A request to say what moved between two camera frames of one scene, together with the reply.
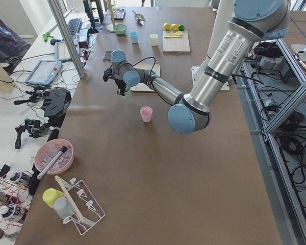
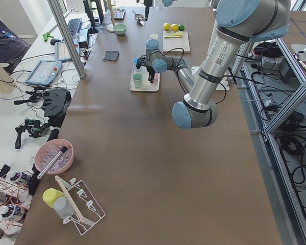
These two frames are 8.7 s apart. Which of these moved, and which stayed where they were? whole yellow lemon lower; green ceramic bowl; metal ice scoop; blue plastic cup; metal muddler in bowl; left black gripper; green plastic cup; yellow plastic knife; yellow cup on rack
Moved: left black gripper; blue plastic cup; green plastic cup
Stayed: yellow plastic knife; whole yellow lemon lower; green ceramic bowl; metal muddler in bowl; yellow cup on rack; metal ice scoop
